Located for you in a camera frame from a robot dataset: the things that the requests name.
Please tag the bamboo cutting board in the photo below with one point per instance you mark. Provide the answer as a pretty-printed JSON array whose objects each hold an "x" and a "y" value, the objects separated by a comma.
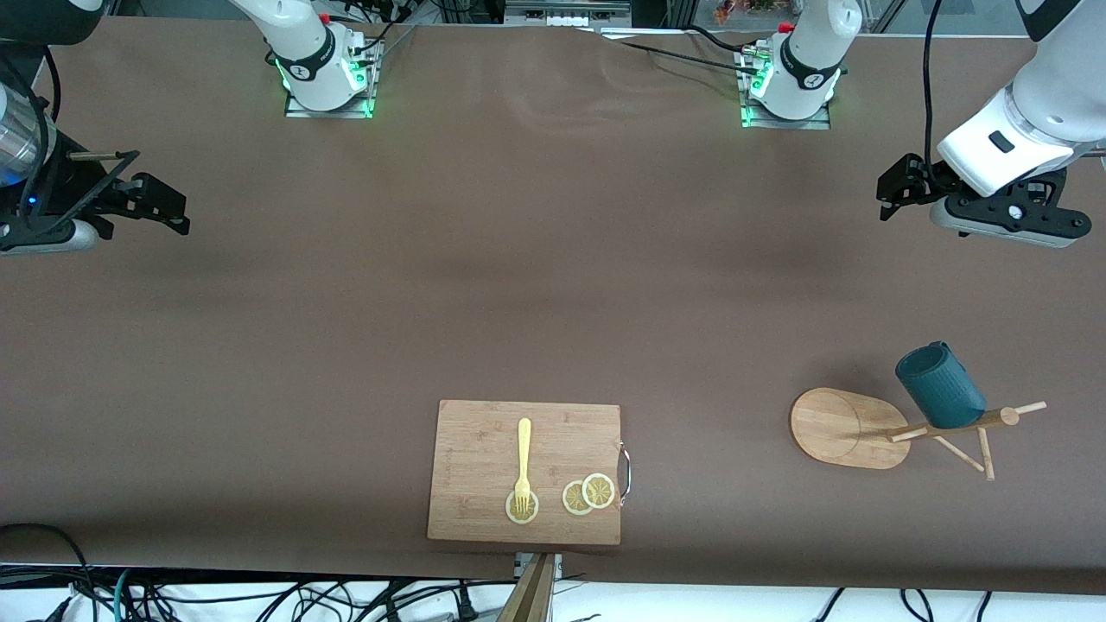
[{"x": 475, "y": 458}]

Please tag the teal cup yellow inside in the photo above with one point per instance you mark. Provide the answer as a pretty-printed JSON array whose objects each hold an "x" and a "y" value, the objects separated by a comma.
[{"x": 942, "y": 389}]

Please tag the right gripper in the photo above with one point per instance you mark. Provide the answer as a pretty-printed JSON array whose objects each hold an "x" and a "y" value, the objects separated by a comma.
[{"x": 67, "y": 192}]

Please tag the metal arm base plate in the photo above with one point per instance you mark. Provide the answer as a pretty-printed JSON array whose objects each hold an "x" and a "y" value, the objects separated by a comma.
[
  {"x": 346, "y": 111},
  {"x": 782, "y": 123}
]

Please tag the black power plug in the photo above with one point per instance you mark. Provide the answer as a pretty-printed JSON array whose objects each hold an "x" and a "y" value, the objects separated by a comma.
[{"x": 465, "y": 605}]

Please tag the wooden beam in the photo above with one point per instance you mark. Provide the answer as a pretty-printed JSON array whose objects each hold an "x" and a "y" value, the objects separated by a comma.
[{"x": 531, "y": 600}]

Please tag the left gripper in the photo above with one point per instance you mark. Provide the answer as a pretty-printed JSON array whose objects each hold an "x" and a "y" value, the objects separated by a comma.
[{"x": 921, "y": 179}]

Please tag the grey power strip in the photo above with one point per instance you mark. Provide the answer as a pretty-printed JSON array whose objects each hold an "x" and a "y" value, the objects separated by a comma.
[{"x": 566, "y": 13}]

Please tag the metal clamp bracket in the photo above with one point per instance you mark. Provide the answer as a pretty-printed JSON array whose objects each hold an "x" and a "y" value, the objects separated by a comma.
[{"x": 523, "y": 563}]

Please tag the yellow plastic fork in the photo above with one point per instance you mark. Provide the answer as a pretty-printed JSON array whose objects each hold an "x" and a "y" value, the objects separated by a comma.
[{"x": 524, "y": 441}]

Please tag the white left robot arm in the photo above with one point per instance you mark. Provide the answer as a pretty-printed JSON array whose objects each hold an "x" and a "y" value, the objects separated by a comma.
[{"x": 804, "y": 60}]

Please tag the wooden cup rack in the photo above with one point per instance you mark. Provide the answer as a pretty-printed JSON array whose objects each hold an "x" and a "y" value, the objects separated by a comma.
[{"x": 838, "y": 428}]

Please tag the lemon slice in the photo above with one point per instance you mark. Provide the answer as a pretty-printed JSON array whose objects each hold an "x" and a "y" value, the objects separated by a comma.
[
  {"x": 571, "y": 499},
  {"x": 599, "y": 491},
  {"x": 532, "y": 510}
]

